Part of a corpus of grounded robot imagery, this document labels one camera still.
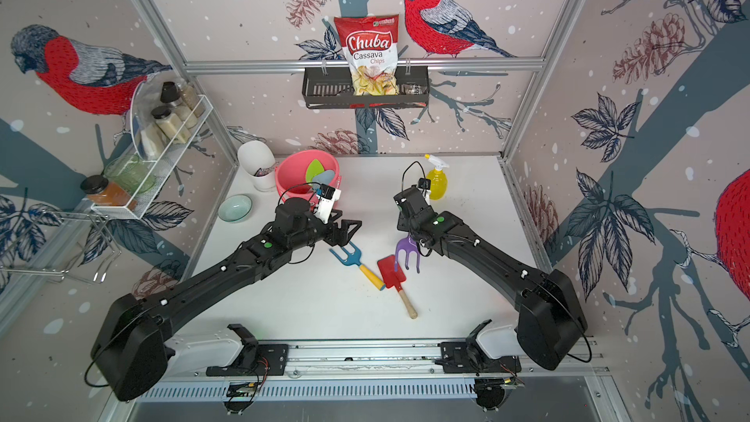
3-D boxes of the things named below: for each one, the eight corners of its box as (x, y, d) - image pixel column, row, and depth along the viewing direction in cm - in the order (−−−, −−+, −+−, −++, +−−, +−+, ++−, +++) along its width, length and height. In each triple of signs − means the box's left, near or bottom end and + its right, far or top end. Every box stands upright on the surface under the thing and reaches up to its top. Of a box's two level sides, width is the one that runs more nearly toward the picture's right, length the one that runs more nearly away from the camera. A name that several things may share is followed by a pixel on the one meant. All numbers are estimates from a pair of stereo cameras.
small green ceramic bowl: (218, 222, 101) (214, 217, 98) (228, 200, 107) (224, 194, 105) (248, 222, 101) (244, 217, 98) (256, 200, 107) (253, 194, 105)
